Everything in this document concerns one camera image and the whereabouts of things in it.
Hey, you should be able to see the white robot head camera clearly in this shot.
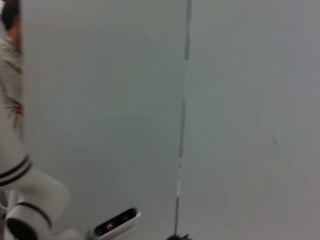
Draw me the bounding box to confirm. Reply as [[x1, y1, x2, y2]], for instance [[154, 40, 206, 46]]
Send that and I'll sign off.
[[94, 207, 141, 238]]

